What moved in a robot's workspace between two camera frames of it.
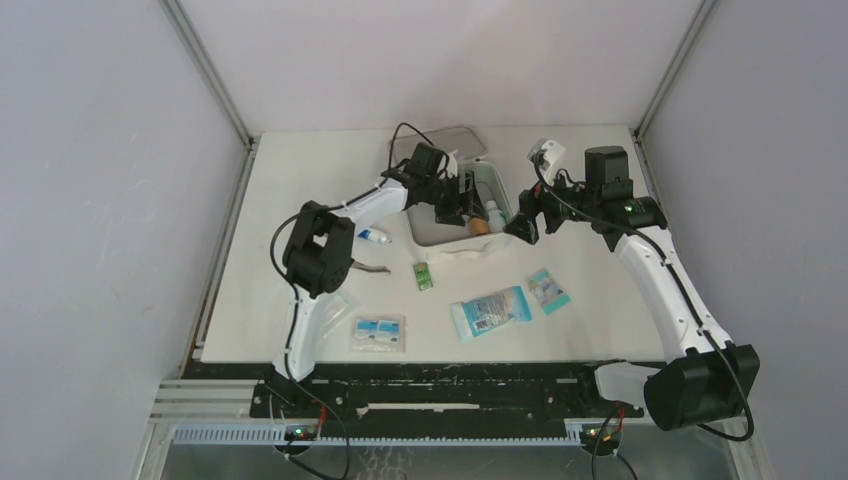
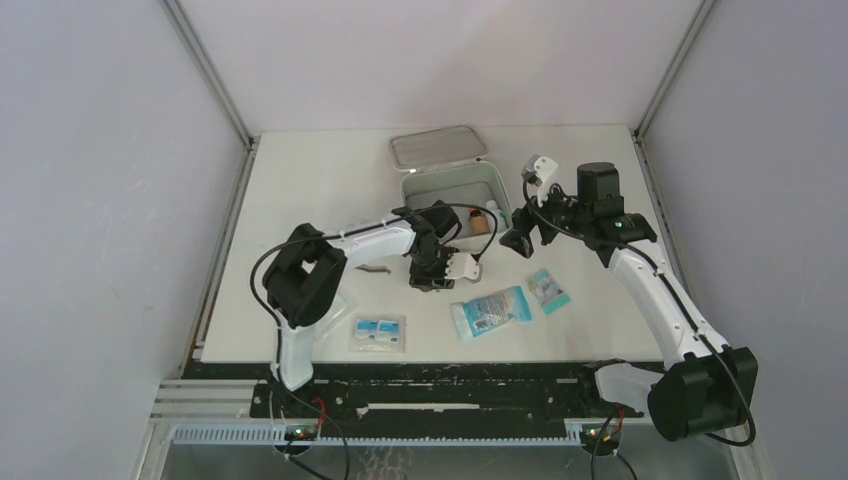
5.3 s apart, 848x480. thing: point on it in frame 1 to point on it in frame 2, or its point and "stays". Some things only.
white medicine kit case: (462, 149) stays
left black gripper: (467, 204) to (436, 278)
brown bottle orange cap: (478, 226) stays
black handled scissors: (368, 268) stays
